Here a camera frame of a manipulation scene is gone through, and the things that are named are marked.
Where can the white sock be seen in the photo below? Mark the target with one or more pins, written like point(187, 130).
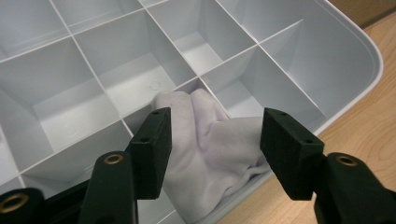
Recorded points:
point(211, 155)

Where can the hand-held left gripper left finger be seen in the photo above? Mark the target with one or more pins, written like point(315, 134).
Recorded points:
point(152, 155)

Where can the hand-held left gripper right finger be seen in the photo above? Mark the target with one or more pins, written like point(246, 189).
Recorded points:
point(289, 155)

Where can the white divided storage box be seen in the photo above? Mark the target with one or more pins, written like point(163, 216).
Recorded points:
point(134, 62)

